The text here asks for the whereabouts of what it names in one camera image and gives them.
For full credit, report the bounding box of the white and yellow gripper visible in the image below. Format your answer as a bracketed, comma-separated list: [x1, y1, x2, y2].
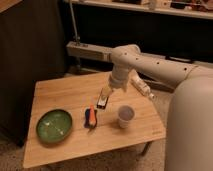
[96, 86, 113, 109]

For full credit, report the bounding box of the orange toy pepper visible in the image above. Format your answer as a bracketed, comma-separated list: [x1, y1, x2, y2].
[89, 105, 96, 126]

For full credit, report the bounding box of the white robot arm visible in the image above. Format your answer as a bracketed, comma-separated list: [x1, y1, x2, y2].
[102, 44, 213, 171]

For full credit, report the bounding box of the green ceramic bowl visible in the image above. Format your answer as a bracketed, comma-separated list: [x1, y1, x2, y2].
[36, 109, 72, 144]

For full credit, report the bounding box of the white paper cup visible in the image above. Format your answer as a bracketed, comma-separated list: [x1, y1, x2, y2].
[118, 105, 135, 128]

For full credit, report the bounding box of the wooden folding table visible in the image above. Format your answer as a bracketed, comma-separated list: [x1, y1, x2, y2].
[23, 72, 166, 168]

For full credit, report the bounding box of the grey metal beam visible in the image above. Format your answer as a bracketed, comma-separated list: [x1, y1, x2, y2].
[66, 41, 213, 68]

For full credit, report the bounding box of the black table leg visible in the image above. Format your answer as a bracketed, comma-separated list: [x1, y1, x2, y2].
[141, 141, 153, 157]

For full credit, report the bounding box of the metal pole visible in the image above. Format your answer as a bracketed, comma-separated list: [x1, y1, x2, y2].
[69, 0, 81, 46]

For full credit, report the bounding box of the wooden shelf with clutter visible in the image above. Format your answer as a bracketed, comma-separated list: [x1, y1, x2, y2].
[63, 0, 213, 20]

